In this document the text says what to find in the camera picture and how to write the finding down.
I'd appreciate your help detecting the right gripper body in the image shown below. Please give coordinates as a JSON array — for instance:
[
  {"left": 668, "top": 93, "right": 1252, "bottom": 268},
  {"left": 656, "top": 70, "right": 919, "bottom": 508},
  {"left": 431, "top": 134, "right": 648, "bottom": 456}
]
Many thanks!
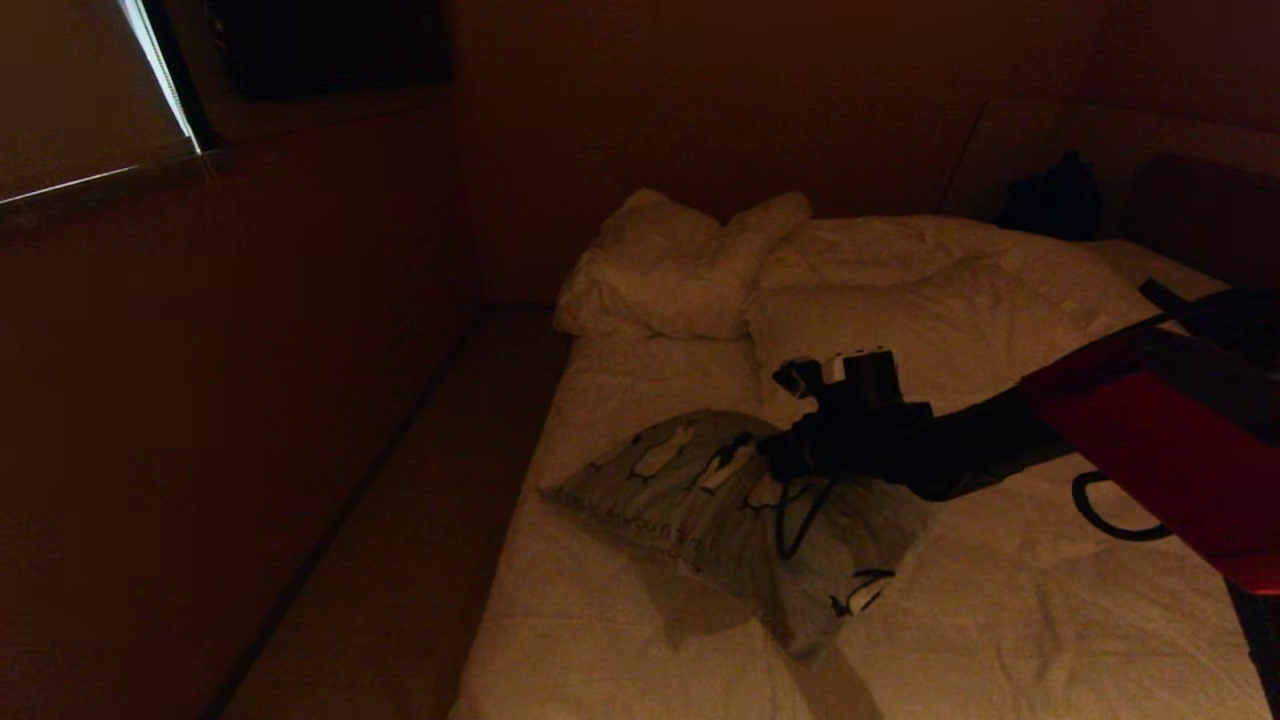
[{"left": 758, "top": 398, "right": 937, "bottom": 483}]

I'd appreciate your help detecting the penguin print pillow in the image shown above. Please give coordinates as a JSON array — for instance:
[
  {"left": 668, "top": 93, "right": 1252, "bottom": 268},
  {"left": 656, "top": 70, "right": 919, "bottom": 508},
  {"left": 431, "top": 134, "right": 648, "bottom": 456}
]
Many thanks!
[{"left": 539, "top": 409, "right": 939, "bottom": 662}]

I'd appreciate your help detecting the bed with white sheet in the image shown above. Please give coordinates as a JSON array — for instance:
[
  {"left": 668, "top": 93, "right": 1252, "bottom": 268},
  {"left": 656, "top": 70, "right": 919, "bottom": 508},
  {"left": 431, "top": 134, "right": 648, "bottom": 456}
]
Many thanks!
[{"left": 448, "top": 214, "right": 1276, "bottom": 720}]

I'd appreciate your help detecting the white bed pillow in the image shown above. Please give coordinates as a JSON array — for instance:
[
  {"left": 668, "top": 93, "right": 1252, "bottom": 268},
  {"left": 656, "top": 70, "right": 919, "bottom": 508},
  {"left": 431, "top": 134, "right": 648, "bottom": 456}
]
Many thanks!
[{"left": 553, "top": 188, "right": 813, "bottom": 342}]

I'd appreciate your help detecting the white duvet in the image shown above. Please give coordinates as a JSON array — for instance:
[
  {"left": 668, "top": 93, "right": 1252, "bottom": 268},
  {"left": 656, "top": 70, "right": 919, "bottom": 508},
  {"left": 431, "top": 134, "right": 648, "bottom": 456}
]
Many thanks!
[{"left": 746, "top": 214, "right": 1166, "bottom": 426}]

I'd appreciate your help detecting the dark bag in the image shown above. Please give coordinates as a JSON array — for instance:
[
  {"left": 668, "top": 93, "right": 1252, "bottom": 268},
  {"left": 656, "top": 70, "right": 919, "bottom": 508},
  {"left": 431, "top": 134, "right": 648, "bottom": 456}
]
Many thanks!
[{"left": 996, "top": 150, "right": 1104, "bottom": 242}]

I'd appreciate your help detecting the window blind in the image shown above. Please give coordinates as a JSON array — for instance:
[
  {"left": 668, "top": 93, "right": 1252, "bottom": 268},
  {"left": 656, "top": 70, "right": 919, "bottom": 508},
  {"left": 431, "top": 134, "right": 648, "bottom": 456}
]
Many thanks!
[{"left": 0, "top": 0, "right": 204, "bottom": 206}]

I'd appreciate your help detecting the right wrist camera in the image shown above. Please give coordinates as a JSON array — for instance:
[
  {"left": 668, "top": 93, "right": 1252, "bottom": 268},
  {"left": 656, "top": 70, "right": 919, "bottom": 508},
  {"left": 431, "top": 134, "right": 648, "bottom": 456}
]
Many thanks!
[{"left": 772, "top": 347, "right": 904, "bottom": 409}]

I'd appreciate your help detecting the black cable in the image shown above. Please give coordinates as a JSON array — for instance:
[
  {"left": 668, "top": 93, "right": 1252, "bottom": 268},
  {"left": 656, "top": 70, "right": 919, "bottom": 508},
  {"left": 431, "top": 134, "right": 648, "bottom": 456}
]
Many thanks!
[
  {"left": 774, "top": 476, "right": 839, "bottom": 561},
  {"left": 1071, "top": 469, "right": 1173, "bottom": 543}
]

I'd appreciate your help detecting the dark wall screen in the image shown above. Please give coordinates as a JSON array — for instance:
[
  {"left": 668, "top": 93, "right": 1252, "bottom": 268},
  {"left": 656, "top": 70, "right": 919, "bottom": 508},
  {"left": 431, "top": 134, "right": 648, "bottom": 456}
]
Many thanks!
[{"left": 208, "top": 0, "right": 456, "bottom": 102}]

